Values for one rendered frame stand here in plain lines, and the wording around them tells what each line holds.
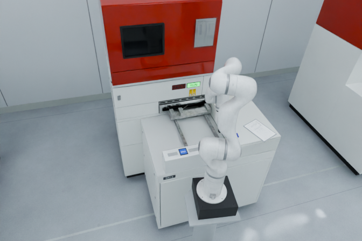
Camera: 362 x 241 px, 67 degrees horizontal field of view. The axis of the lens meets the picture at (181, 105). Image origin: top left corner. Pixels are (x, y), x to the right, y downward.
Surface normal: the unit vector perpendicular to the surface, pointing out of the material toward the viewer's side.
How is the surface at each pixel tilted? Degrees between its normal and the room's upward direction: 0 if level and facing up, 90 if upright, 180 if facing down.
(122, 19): 90
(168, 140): 0
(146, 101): 90
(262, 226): 0
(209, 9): 90
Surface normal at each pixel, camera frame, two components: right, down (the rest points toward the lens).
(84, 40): 0.29, 0.61
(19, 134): 0.04, -0.78
